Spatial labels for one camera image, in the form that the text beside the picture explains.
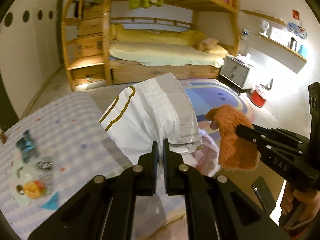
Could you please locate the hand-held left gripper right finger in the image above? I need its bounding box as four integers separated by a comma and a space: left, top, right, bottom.
162, 139, 290, 240

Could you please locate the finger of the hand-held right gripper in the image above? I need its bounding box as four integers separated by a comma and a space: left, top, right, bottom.
252, 124, 279, 132
236, 124, 270, 155

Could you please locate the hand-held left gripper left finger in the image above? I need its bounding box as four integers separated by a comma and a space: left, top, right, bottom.
27, 141, 160, 240

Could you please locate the orange knitted glove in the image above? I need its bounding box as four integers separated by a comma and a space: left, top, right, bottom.
205, 105, 259, 172

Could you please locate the white gold-striped plastic bag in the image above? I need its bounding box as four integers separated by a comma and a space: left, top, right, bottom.
99, 72, 203, 165

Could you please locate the red trash bin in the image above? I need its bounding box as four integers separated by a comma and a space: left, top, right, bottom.
250, 79, 274, 108

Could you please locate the person's right hand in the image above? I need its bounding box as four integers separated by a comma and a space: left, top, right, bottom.
280, 181, 315, 217

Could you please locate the cardboard box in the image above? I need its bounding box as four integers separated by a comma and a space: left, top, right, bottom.
215, 155, 290, 220

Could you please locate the pastel rainbow rug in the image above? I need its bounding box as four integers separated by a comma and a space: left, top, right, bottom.
179, 78, 255, 135

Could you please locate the grey nightstand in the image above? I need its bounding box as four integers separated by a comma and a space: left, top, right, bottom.
219, 55, 254, 89

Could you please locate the checked tablecloth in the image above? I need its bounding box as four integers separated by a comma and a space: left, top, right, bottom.
0, 91, 185, 240

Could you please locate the yellow pillow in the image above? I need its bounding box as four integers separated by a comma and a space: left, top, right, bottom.
206, 44, 229, 55

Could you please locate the white box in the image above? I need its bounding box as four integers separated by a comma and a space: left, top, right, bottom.
269, 26, 290, 45

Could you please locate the small white fan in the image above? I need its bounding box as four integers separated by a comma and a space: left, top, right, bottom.
259, 20, 270, 38

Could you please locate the teal triangular paper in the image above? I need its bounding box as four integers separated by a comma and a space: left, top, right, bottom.
40, 192, 60, 210

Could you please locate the tan teddy bear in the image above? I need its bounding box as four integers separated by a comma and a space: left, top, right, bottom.
196, 37, 218, 52

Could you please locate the black white patterned lid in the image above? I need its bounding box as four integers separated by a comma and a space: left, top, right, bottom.
36, 156, 53, 171

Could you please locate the blue patterned plate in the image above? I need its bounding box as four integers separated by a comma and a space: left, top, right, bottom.
286, 22, 307, 39

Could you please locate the pale yellow bedsheet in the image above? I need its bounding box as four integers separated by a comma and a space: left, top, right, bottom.
109, 40, 225, 68

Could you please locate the orange yellow small toy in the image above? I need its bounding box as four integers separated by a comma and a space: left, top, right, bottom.
16, 180, 47, 199

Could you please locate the teal wrapper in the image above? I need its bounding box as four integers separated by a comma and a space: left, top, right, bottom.
15, 129, 40, 155

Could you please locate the yellow blanket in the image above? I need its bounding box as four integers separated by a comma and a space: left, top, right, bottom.
110, 23, 209, 47

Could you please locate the wooden staircase with drawers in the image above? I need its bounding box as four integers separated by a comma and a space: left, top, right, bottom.
61, 0, 112, 92

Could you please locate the white wardrobe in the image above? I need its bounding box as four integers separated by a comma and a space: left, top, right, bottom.
0, 0, 63, 130

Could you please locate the curved wooden wall shelf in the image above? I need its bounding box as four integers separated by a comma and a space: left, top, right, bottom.
259, 34, 307, 64

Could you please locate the wooden bunk bed frame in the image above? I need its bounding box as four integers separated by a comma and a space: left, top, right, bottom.
105, 0, 242, 84

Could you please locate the thin wooden wall shelf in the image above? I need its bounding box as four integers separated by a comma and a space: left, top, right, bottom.
240, 9, 287, 27

